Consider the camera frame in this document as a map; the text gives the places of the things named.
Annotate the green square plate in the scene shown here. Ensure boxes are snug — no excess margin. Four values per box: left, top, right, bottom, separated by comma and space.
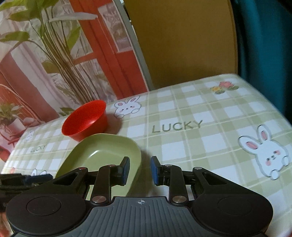
56, 133, 142, 197

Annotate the red bowl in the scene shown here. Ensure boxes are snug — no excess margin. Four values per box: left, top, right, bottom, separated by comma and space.
61, 100, 108, 142

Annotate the green checked bunny tablecloth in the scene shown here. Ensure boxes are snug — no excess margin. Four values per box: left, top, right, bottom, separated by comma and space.
0, 73, 292, 237

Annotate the printed room backdrop cloth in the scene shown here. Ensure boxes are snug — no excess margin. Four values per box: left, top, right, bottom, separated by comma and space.
1, 1, 150, 164

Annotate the wooden board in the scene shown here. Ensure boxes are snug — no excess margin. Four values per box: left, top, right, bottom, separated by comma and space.
125, 1, 238, 88

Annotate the teal curtain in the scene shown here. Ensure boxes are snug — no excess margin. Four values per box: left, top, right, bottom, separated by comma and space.
231, 1, 291, 121

